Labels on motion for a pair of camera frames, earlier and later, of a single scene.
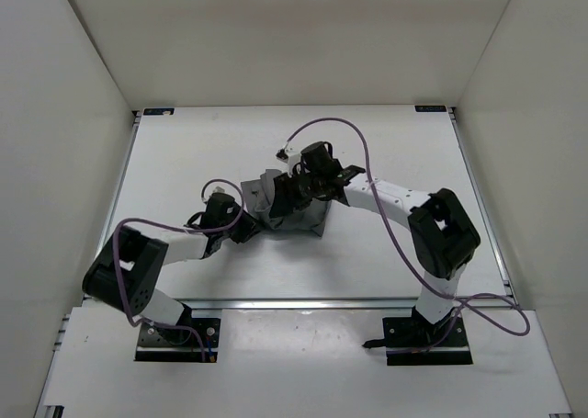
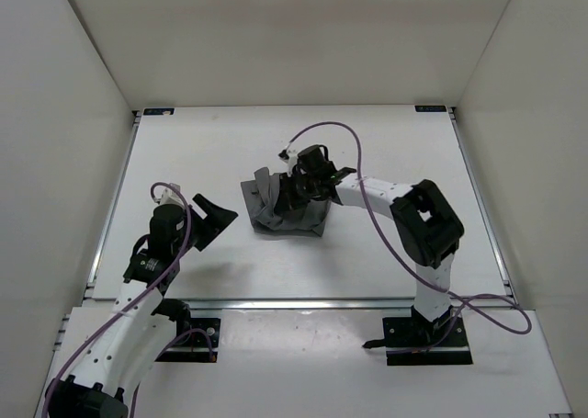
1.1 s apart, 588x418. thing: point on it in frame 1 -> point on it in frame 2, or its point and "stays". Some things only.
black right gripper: (286, 196) stays
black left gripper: (247, 231) -> (217, 219)
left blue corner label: (162, 111) stays
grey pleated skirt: (257, 197) stays
